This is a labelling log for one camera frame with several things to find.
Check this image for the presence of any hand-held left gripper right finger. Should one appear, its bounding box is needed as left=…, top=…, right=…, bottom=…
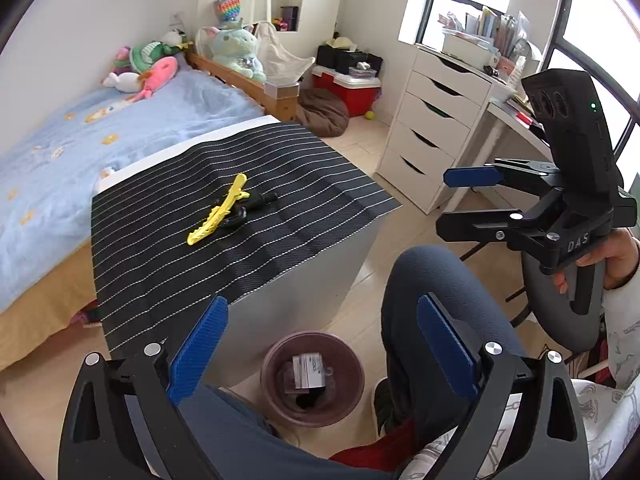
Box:
left=416, top=294, right=591, bottom=480

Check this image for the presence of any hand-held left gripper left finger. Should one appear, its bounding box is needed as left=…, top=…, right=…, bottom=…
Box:
left=57, top=295, right=229, bottom=480

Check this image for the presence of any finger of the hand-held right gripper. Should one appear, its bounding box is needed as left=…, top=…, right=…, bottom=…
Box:
left=443, top=158, right=563, bottom=196
left=436, top=190, right=563, bottom=247

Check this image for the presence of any pink-brown trash bin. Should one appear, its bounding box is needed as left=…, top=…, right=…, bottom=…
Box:
left=260, top=331, right=366, bottom=428

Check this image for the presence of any white sock box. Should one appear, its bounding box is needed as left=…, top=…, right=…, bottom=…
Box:
left=291, top=353, right=326, bottom=390

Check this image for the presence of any black cloth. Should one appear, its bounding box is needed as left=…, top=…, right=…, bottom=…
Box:
left=294, top=387, right=326, bottom=410

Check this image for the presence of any person's right forearm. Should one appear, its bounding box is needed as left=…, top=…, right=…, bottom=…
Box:
left=600, top=280, right=640, bottom=391

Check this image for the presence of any person's right hand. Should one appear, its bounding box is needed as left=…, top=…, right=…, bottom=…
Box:
left=552, top=227, right=640, bottom=296

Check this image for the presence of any white desk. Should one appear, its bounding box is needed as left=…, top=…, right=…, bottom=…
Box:
left=487, top=96, right=557, bottom=162

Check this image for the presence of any person's right leg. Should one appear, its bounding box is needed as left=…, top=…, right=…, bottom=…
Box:
left=380, top=246, right=531, bottom=441

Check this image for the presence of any person's leg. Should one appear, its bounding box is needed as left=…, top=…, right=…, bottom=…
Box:
left=380, top=246, right=531, bottom=441
left=175, top=384, right=416, bottom=480

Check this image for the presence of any white drawer unit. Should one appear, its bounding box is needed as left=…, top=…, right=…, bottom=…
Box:
left=375, top=45, right=501, bottom=216

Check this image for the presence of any dark olive footwear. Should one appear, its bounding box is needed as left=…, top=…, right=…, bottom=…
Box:
left=374, top=379, right=402, bottom=437

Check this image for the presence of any person's left leg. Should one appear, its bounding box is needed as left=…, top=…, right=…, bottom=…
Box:
left=175, top=384, right=416, bottom=480

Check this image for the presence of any black chair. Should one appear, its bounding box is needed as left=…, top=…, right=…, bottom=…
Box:
left=457, top=237, right=607, bottom=353

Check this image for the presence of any red cloth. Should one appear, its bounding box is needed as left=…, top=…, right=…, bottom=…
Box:
left=330, top=419, right=417, bottom=467

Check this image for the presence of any white storage box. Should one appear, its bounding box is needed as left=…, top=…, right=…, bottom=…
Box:
left=441, top=27, right=501, bottom=59

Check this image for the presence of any white table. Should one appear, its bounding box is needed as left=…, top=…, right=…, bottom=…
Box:
left=92, top=115, right=383, bottom=390

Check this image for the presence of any yellow hair clip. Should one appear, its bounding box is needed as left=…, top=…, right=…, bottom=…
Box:
left=187, top=173, right=249, bottom=246

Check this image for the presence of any red cooler box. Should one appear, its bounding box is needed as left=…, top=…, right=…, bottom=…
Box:
left=312, top=65, right=381, bottom=118

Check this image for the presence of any row of books and papers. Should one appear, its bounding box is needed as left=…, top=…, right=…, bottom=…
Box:
left=439, top=4, right=543, bottom=78

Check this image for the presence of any tan bed sheet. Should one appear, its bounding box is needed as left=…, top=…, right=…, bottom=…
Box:
left=0, top=242, right=103, bottom=373

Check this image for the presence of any brown cushion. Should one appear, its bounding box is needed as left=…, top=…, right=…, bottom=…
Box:
left=298, top=89, right=350, bottom=137

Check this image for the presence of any black hair clip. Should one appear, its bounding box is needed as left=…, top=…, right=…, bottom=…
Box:
left=210, top=191, right=279, bottom=231

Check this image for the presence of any black striped mat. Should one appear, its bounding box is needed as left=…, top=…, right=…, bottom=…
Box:
left=91, top=120, right=403, bottom=356

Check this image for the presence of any black storage bag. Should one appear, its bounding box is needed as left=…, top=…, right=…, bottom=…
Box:
left=316, top=42, right=383, bottom=78

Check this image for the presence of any white patterned shirt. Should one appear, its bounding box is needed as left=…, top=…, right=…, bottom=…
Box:
left=400, top=379, right=640, bottom=480

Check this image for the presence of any silver box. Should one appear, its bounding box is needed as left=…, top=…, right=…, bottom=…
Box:
left=265, top=80, right=301, bottom=102

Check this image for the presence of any light blue printed blanket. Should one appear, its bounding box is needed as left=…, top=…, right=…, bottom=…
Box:
left=0, top=67, right=266, bottom=313

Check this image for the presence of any white canvas cloth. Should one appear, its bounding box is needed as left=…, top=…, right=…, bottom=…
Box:
left=255, top=22, right=316, bottom=86

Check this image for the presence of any mint unicorn plush toy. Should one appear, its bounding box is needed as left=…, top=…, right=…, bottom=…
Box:
left=202, top=24, right=267, bottom=83

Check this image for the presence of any pink plush toy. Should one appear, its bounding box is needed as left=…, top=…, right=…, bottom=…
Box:
left=132, top=56, right=179, bottom=102

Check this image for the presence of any rainbow bubble bag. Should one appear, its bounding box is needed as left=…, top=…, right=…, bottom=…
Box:
left=216, top=0, right=243, bottom=28

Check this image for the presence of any green plush toy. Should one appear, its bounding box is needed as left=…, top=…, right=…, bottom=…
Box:
left=129, top=42, right=188, bottom=73

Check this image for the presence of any white and black plush toy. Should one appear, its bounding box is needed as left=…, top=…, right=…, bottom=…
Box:
left=160, top=29, right=193, bottom=53

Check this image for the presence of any wooden bed frame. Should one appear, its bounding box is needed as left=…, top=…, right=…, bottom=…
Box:
left=187, top=52, right=301, bottom=122

